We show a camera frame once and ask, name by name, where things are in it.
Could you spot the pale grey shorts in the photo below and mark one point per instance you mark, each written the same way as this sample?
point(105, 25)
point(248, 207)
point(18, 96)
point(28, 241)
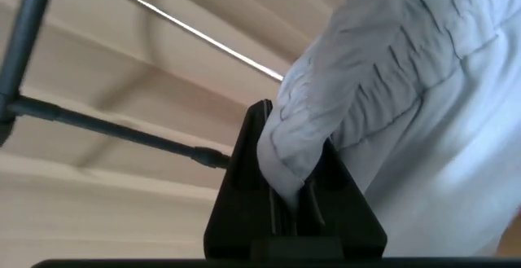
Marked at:
point(427, 117)

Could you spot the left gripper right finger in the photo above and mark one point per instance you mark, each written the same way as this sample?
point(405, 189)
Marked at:
point(346, 219)

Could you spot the black clothes rack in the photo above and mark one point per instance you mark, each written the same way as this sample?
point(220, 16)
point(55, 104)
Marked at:
point(102, 125)

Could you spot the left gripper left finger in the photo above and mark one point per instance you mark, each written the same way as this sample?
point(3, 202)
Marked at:
point(236, 219)

